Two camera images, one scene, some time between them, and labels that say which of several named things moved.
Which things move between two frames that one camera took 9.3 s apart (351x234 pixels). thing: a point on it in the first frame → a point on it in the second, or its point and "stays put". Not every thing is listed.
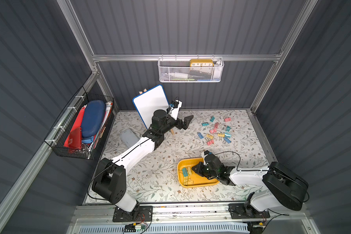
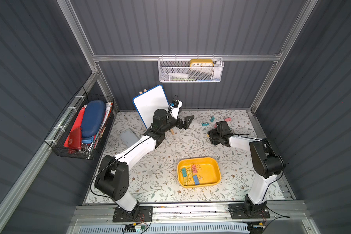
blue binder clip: x=200 y=136 → x=196 y=180
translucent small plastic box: x=129 y=138 stays put
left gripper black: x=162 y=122 stays put
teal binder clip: x=185 y=171 stays put
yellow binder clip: x=186 y=180 stays put
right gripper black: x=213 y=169 → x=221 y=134
